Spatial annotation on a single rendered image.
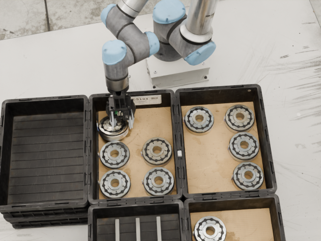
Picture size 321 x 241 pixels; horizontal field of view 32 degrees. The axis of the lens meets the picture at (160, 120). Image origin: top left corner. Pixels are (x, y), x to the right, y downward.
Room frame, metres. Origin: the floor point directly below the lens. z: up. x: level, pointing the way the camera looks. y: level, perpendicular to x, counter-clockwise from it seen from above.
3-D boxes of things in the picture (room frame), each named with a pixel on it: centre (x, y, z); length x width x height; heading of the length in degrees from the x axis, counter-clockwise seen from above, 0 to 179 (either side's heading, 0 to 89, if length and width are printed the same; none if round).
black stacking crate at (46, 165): (0.76, 0.39, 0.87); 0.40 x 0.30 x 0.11; 0
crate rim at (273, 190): (0.77, -0.21, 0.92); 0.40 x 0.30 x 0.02; 0
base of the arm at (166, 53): (1.24, -0.05, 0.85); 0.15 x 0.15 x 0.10
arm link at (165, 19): (1.23, -0.06, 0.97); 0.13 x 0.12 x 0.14; 34
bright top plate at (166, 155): (0.77, 0.02, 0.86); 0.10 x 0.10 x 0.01
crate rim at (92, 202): (0.77, 0.09, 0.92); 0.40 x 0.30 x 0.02; 0
